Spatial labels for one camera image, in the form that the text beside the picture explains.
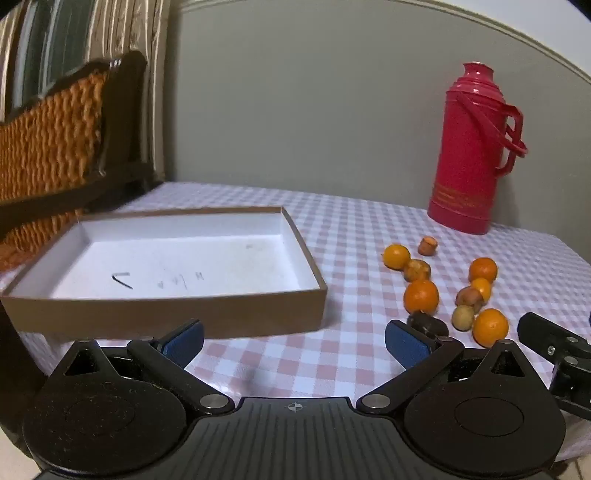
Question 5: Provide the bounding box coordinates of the striped beige curtain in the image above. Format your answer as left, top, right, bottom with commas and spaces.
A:
0, 0, 171, 183

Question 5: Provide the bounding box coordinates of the dark wooden wicker chair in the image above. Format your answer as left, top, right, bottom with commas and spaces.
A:
0, 50, 164, 273

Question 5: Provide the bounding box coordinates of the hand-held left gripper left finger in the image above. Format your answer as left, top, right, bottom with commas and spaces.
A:
46, 318, 234, 416

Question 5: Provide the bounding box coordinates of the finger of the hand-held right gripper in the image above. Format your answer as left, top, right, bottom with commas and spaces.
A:
517, 312, 591, 418

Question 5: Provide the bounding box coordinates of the dark brown fruit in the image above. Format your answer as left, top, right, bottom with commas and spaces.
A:
407, 311, 450, 337

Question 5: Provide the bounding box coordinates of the brown longan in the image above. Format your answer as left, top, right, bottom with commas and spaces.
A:
404, 259, 432, 282

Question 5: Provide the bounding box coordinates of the reddish brown fruit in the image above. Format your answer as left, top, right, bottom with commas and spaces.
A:
455, 286, 485, 313

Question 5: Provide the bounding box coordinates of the window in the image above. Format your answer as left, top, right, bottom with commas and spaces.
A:
9, 0, 139, 116

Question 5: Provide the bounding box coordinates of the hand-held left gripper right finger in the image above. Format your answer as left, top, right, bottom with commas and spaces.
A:
355, 318, 550, 416

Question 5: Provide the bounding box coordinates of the tan longan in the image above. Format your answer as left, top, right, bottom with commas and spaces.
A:
451, 305, 476, 332

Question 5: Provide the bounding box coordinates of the small orange tangerine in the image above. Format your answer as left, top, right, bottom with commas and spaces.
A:
472, 308, 509, 348
383, 244, 411, 271
469, 257, 499, 283
470, 277, 493, 303
404, 280, 440, 313

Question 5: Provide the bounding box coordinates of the red thermos flask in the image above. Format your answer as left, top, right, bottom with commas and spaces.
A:
427, 62, 528, 235

